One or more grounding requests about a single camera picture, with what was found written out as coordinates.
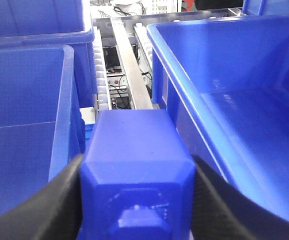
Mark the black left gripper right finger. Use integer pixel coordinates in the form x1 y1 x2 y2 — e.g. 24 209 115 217
191 155 289 240

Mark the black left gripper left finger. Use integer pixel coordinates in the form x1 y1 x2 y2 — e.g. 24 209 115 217
0 154 83 240

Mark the blue bin on left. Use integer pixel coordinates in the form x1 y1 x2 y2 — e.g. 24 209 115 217
0 45 85 216

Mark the white roller track left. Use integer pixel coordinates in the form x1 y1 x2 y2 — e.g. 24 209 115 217
92 26 112 111

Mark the white roller track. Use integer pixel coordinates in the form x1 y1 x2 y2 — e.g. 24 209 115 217
133 23 153 82
92 26 112 111

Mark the blue target bin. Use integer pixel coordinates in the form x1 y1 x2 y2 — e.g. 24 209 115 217
147 15 289 221

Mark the white roller track right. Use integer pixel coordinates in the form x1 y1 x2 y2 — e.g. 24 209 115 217
133 23 153 82

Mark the steel divider rail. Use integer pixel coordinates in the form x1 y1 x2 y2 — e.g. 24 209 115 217
110 17 153 110

